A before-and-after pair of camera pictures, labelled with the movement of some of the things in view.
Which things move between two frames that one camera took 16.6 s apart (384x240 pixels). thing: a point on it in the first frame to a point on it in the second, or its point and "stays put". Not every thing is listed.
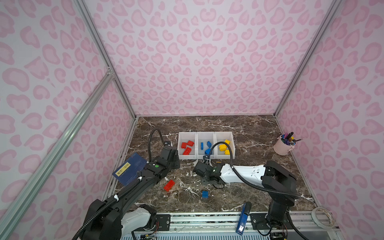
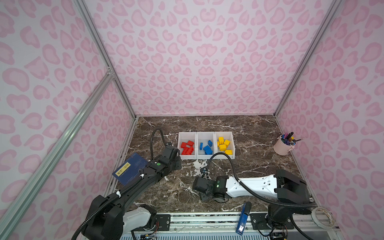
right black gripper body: x=205 y=180 to x=206 y=196
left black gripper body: x=175 y=164 stays put
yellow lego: x=222 y=147 stays put
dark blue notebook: x=127 y=172 stays put
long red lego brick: x=169 y=185 to x=190 y=150
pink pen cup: x=284 y=144 stays put
